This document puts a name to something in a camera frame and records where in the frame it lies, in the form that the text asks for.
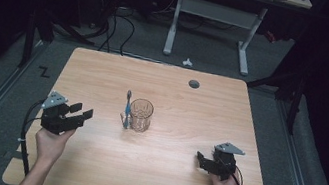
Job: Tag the blue and grey toothbrush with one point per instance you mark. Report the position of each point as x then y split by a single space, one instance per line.
128 110

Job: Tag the person's left hand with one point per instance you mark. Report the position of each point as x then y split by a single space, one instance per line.
50 146

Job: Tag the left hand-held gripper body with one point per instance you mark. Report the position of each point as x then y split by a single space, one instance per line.
55 118

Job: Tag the desk with white legs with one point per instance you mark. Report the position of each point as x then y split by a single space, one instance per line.
216 11

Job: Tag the black metal stand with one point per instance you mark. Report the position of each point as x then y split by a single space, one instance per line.
30 39
290 93

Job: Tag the small white floor object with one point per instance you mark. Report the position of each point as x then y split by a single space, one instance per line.
187 63

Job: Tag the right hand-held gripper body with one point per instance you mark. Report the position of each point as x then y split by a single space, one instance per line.
223 163

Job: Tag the clear glass cup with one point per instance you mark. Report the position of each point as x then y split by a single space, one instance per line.
140 115

